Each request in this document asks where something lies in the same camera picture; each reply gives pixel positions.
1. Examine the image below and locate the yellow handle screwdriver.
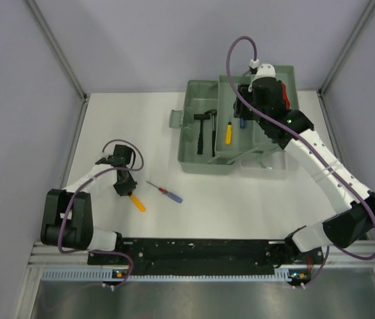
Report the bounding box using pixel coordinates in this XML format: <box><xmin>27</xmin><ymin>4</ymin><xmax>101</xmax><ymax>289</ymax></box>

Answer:
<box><xmin>129</xmin><ymin>193</ymin><xmax>146</xmax><ymax>213</ymax></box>

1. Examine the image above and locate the yellow black screwdriver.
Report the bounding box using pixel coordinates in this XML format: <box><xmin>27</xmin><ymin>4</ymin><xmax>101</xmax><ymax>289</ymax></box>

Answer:
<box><xmin>224</xmin><ymin>122</ymin><xmax>233</xmax><ymax>145</ymax></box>

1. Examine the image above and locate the green plastic toolbox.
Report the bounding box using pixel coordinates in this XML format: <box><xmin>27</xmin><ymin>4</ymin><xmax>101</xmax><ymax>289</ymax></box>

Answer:
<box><xmin>169</xmin><ymin>75</ymin><xmax>296</xmax><ymax>176</ymax></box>

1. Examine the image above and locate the black rubber mallet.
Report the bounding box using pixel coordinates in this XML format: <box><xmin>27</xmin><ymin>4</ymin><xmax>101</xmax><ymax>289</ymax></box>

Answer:
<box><xmin>194</xmin><ymin>114</ymin><xmax>210</xmax><ymax>155</ymax></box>

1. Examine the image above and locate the steel claw hammer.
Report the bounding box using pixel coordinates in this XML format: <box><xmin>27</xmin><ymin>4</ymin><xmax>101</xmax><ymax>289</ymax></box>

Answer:
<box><xmin>206</xmin><ymin>109</ymin><xmax>217</xmax><ymax>157</ymax></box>

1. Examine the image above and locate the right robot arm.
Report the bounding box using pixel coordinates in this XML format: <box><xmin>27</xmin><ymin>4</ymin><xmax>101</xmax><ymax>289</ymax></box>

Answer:
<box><xmin>232</xmin><ymin>76</ymin><xmax>375</xmax><ymax>263</ymax></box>

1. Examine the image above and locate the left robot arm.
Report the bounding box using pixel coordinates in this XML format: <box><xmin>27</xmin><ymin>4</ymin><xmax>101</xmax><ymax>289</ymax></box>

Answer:
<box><xmin>40</xmin><ymin>144</ymin><xmax>141</xmax><ymax>264</ymax></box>

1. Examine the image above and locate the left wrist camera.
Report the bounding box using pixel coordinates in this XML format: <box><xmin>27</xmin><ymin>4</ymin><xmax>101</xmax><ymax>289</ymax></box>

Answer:
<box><xmin>100</xmin><ymin>152</ymin><xmax>110</xmax><ymax>159</ymax></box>

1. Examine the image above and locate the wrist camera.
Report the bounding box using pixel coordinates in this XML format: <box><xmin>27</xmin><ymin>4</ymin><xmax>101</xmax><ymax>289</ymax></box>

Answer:
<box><xmin>100</xmin><ymin>152</ymin><xmax>110</xmax><ymax>159</ymax></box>
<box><xmin>249</xmin><ymin>60</ymin><xmax>276</xmax><ymax>82</ymax></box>

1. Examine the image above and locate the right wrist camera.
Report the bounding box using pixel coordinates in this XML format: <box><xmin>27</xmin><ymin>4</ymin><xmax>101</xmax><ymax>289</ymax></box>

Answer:
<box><xmin>249</xmin><ymin>60</ymin><xmax>276</xmax><ymax>82</ymax></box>

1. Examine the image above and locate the right aluminium frame post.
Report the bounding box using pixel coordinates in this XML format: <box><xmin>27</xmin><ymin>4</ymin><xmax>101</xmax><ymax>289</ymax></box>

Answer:
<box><xmin>318</xmin><ymin>0</ymin><xmax>375</xmax><ymax>96</ymax></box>

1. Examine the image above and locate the aluminium frame post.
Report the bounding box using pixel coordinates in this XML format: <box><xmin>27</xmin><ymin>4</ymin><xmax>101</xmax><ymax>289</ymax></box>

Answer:
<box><xmin>23</xmin><ymin>0</ymin><xmax>88</xmax><ymax>102</ymax></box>
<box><xmin>318</xmin><ymin>0</ymin><xmax>375</xmax><ymax>96</ymax></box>

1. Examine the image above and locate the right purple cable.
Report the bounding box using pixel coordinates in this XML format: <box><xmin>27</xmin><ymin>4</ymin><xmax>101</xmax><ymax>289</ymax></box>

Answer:
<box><xmin>226</xmin><ymin>36</ymin><xmax>375</xmax><ymax>290</ymax></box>

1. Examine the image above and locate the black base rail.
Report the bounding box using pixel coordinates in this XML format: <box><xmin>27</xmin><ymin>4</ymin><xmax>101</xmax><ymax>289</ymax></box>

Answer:
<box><xmin>87</xmin><ymin>237</ymin><xmax>324</xmax><ymax>276</ymax></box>

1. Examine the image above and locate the grey cable duct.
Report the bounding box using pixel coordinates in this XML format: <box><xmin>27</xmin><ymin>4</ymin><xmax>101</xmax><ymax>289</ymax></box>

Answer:
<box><xmin>41</xmin><ymin>268</ymin><xmax>309</xmax><ymax>282</ymax></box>

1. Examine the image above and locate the left aluminium frame post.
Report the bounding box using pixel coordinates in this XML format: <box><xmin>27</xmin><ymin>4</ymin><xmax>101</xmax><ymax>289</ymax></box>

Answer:
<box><xmin>23</xmin><ymin>0</ymin><xmax>88</xmax><ymax>102</ymax></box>

